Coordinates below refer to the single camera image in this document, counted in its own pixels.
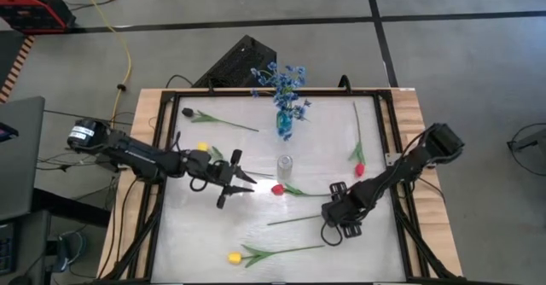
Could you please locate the red and black equipment case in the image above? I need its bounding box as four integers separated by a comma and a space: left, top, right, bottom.
0, 0, 77, 34

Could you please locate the grey desk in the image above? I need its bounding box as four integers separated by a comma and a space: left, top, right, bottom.
0, 96, 46, 222

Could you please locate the blue and black floor device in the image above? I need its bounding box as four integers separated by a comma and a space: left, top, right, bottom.
51, 231, 87, 274

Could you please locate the grey stand base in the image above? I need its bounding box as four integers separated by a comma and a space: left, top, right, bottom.
507, 129, 546, 154

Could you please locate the black cabinet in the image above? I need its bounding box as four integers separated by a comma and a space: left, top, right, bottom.
0, 210, 53, 285

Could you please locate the black metal table frame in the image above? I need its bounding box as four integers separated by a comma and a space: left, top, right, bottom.
98, 87, 460, 285

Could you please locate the black artificial tulip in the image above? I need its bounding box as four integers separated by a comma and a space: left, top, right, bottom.
181, 107, 260, 133
266, 214, 322, 227

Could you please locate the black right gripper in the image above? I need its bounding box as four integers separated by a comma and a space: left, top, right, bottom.
320, 181, 364, 240

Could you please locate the black floor cable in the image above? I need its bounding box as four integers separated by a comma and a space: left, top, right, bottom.
507, 122, 546, 180

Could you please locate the blue glass vase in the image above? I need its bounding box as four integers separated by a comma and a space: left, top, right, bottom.
276, 109, 294, 137

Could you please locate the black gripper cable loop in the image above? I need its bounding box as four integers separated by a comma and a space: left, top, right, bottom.
320, 223, 345, 247
189, 177, 210, 193

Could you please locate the clear glass vase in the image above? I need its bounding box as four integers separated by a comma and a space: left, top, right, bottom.
276, 154, 294, 183

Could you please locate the dark mat with striped edge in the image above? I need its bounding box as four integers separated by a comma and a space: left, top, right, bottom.
0, 31, 35, 103

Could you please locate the black computer tower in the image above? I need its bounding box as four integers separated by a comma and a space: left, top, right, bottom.
191, 35, 277, 89

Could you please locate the black right gripper cable loop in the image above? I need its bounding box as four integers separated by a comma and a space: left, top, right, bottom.
320, 223, 345, 247

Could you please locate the yellow hanging cable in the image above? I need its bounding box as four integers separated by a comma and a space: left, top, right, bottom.
73, 0, 134, 126

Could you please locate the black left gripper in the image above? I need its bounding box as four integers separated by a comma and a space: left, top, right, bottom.
187, 148, 258, 210

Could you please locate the tablet with blue screen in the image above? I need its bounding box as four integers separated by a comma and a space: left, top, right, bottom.
0, 121, 20, 143

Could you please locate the yellow artificial tulip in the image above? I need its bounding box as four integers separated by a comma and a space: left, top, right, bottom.
227, 244, 326, 269
196, 141, 275, 178

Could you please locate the red artificial tulip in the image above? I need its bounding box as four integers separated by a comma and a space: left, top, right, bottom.
348, 101, 367, 178
270, 183, 338, 198

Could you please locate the black left gripper cable loop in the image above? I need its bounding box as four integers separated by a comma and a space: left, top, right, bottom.
189, 177, 210, 193

